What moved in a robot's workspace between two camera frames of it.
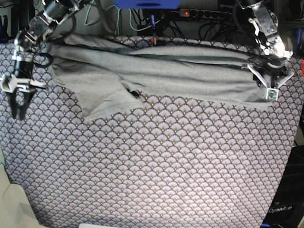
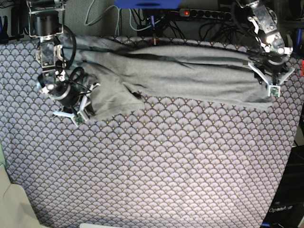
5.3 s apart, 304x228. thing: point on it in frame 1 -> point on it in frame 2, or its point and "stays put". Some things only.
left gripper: (9, 83) -> (79, 117)
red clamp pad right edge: (302, 67) stays put
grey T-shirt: (106, 75) stays put
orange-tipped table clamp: (154, 39) stays put
